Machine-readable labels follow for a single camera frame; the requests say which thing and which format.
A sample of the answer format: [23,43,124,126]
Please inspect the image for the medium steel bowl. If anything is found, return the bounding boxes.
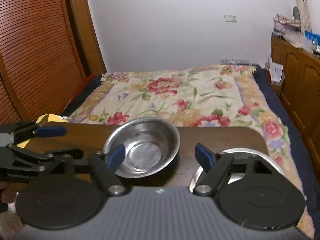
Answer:
[103,117,181,179]

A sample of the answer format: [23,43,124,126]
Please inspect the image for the person left hand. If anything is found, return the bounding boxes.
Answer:
[0,181,17,204]

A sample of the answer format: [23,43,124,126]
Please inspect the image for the yellow plush toy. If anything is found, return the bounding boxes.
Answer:
[15,114,67,148]

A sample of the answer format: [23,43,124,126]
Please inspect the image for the small steel bowl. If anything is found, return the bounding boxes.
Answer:
[189,148,284,193]

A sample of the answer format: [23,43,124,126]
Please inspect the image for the wooden louvered wardrobe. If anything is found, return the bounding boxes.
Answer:
[1,0,106,124]

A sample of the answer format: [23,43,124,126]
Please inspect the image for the floral bed blanket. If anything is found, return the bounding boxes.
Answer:
[62,65,319,239]

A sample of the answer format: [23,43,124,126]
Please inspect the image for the white paper card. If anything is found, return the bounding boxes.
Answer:
[269,62,283,82]

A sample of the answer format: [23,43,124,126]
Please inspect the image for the wooden sideboard cabinet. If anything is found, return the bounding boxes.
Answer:
[271,36,319,169]

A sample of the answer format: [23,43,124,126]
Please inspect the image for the blue box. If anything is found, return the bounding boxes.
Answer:
[304,31,320,46]

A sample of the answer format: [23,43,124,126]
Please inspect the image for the stack of folded cloths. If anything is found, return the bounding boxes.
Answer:
[272,14,302,37]

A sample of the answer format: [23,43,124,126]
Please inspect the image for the beige curtain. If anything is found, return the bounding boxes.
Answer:
[296,0,312,34]

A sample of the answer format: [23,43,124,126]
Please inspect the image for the wall power strip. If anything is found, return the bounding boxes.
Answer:
[220,59,250,65]

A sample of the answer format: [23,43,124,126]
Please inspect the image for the white wall switch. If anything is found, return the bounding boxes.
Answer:
[224,15,238,23]

